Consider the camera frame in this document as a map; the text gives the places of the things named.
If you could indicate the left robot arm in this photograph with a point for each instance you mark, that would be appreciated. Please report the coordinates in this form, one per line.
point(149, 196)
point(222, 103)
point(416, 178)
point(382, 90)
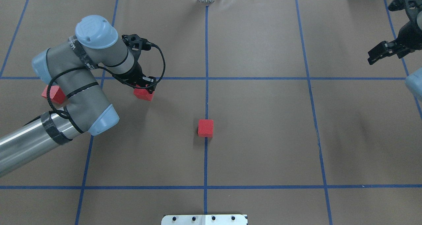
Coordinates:
point(95, 45)

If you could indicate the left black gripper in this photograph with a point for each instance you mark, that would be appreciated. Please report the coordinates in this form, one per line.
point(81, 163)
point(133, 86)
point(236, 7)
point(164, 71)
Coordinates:
point(132, 76)

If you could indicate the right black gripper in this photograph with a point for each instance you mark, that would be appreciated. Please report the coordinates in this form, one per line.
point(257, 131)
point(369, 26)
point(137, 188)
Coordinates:
point(409, 37)

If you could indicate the red block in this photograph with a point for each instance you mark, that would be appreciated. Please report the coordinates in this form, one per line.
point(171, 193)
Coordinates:
point(57, 95)
point(143, 94)

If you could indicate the metal base plate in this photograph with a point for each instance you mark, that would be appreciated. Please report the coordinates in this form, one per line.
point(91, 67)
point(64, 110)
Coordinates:
point(205, 219)

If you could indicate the brown paper table mat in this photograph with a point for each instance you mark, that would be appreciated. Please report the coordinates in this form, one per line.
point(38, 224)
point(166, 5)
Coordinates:
point(305, 130)

